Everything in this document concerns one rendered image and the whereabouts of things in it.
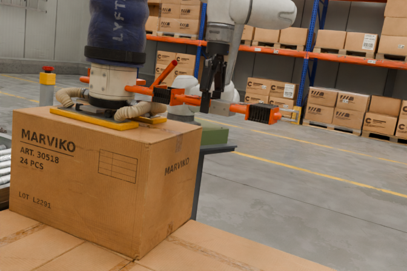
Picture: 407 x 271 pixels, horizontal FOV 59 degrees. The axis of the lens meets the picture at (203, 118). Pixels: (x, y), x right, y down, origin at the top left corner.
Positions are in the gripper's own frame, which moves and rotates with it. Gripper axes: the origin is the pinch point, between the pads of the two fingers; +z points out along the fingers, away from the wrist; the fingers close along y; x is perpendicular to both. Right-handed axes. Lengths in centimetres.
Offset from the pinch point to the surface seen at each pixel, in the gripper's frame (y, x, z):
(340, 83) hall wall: -839, -57, 8
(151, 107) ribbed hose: 0.4, -23.2, 5.4
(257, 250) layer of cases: -15, 20, 53
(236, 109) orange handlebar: 3.3, 10.9, -0.1
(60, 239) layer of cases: 26, -38, 53
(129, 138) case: 19.4, -17.3, 13.0
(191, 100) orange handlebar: 3.6, -5.5, -0.2
